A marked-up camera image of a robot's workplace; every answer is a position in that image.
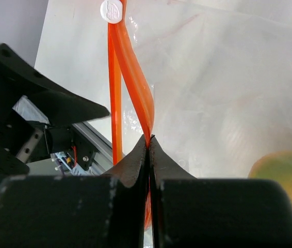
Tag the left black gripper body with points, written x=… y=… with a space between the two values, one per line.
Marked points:
x=27 y=136

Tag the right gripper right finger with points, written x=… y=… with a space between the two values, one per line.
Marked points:
x=215 y=212

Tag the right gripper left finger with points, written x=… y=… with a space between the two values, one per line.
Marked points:
x=77 y=211

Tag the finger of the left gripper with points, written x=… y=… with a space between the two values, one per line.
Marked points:
x=60 y=106

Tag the clear zip top bag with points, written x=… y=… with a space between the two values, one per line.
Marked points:
x=220 y=73

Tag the aluminium mounting rail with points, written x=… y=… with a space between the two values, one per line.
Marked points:
x=84 y=133

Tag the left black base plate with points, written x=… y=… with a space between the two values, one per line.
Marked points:
x=81 y=155

